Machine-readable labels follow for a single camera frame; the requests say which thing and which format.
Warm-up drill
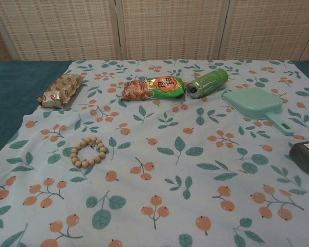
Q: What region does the wooden bead bracelet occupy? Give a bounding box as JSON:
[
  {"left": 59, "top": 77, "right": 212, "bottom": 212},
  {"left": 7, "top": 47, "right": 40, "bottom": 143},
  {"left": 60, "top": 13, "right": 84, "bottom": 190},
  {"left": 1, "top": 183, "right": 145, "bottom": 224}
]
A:
[{"left": 70, "top": 136, "right": 107, "bottom": 169}]

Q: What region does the mint green hand mirror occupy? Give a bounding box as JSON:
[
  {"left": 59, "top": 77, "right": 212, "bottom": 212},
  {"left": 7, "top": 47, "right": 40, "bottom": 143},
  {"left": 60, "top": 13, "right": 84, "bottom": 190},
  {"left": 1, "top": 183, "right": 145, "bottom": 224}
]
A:
[{"left": 221, "top": 87, "right": 296, "bottom": 136}]

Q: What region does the green orange snack bag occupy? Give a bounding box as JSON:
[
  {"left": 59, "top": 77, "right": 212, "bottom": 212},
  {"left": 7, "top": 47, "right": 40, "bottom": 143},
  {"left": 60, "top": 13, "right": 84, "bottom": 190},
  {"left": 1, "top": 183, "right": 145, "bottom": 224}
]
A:
[{"left": 121, "top": 76, "right": 186, "bottom": 101}]

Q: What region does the floral fruit print tablecloth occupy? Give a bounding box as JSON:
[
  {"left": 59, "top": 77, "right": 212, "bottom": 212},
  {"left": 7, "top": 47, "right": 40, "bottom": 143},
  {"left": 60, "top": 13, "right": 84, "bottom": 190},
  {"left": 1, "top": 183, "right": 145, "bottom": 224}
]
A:
[{"left": 0, "top": 59, "right": 309, "bottom": 247}]

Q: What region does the green energy drink can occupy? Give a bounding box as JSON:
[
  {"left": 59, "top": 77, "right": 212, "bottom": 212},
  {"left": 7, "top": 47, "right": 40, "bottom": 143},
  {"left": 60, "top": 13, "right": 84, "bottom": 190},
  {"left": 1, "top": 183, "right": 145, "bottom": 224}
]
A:
[{"left": 185, "top": 68, "right": 230, "bottom": 100}]

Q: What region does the woven folding screen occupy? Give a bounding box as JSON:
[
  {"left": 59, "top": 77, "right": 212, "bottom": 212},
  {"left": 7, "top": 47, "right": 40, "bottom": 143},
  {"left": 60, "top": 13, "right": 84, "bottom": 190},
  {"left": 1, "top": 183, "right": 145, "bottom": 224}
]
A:
[{"left": 0, "top": 0, "right": 309, "bottom": 62}]

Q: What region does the gold snack packet red print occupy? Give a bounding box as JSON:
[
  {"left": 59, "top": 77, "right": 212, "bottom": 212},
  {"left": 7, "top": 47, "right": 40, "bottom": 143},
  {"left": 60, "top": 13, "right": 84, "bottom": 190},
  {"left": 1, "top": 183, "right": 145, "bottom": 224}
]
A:
[{"left": 36, "top": 74, "right": 83, "bottom": 110}]

